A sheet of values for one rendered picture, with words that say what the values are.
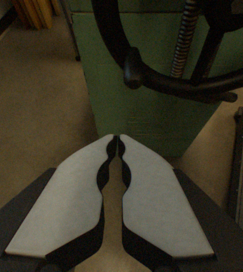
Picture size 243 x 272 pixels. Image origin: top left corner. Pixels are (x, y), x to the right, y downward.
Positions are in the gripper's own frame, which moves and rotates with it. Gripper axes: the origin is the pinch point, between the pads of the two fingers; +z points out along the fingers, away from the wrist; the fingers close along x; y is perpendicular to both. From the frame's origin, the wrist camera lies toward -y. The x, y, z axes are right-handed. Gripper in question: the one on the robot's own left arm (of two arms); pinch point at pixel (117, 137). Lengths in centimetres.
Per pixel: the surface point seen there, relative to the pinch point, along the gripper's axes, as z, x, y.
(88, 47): 36.0, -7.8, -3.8
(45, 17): 172, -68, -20
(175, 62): 22.9, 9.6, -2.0
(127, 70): 9.9, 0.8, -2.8
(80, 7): 31.8, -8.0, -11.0
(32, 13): 167, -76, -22
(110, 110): 47, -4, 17
